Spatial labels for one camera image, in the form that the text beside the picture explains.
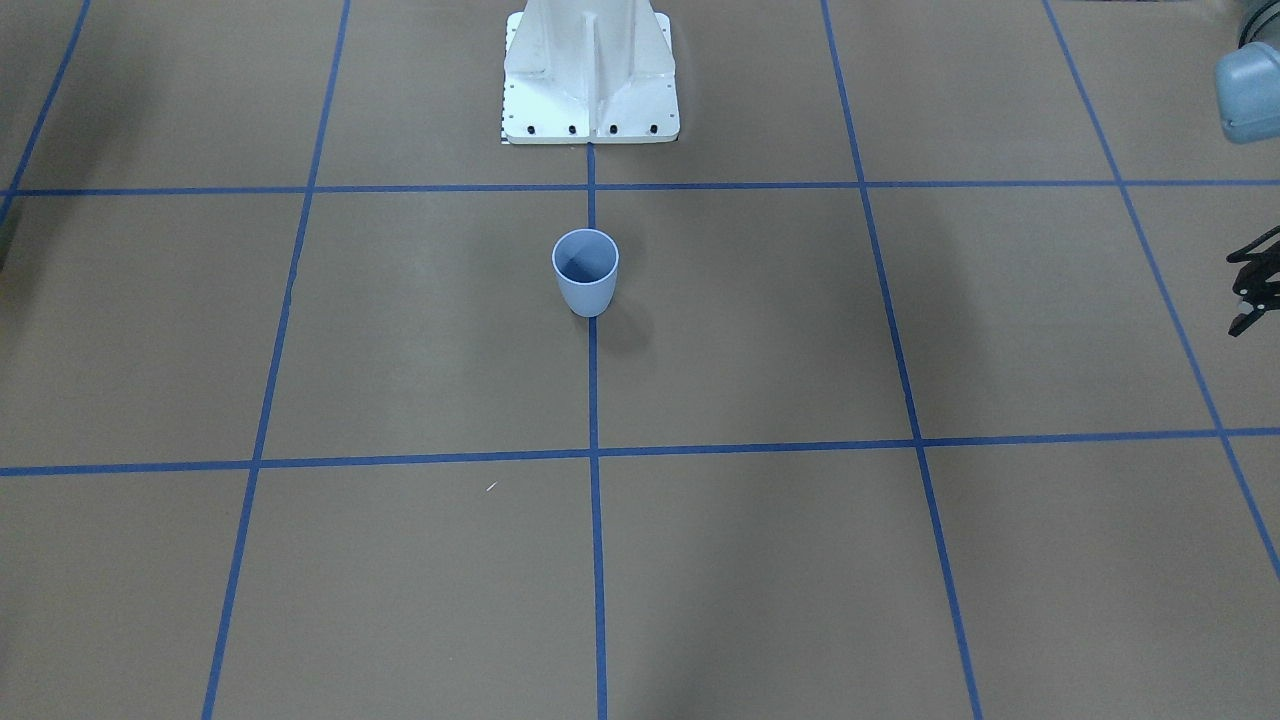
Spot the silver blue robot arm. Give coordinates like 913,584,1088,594
1215,1,1279,337

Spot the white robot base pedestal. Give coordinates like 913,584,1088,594
500,1,681,145

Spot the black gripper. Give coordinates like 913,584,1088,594
1226,228,1279,337

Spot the light blue plastic cup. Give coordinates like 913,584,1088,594
550,228,621,319

